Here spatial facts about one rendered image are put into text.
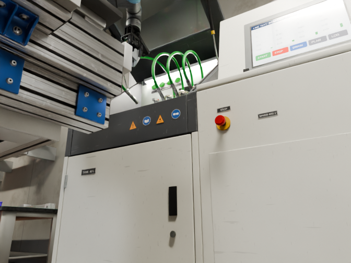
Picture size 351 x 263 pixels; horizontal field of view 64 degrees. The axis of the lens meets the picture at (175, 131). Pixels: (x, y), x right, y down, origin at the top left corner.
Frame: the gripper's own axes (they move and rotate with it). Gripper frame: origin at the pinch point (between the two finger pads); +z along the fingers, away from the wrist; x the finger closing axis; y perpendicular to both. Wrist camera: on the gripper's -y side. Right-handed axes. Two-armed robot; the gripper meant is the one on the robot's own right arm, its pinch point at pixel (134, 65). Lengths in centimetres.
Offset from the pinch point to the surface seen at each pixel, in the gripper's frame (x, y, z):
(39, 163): -374, -214, -39
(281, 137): 65, 9, 52
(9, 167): -478, -223, -45
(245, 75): 56, 9, 27
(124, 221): 5, 8, 75
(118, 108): -29.2, -23.5, 7.9
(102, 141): -9.3, 8.4, 40.4
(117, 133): -1.1, 8.4, 38.2
